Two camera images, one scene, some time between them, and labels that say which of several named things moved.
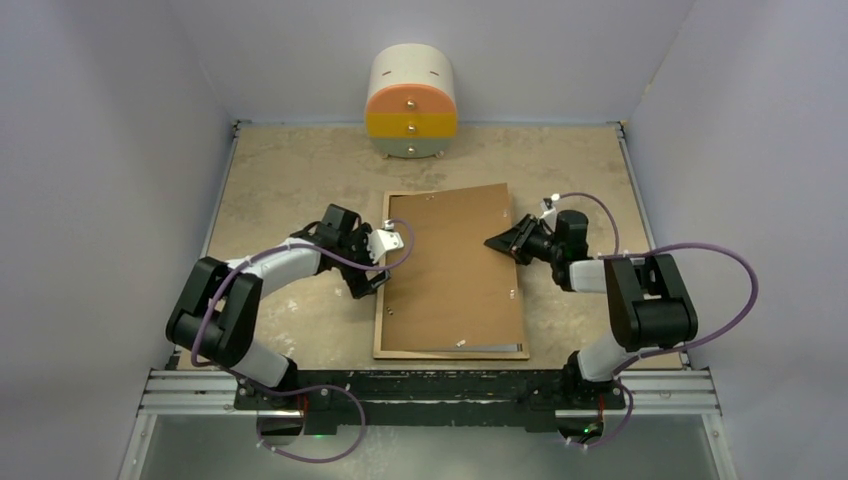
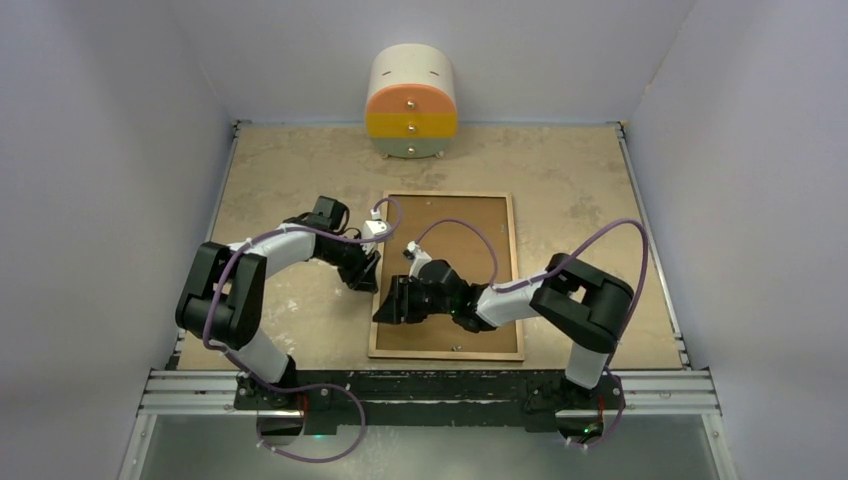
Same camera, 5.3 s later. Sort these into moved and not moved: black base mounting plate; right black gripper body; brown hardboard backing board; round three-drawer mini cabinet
Moved: right black gripper body
Not moved: black base mounting plate; round three-drawer mini cabinet; brown hardboard backing board
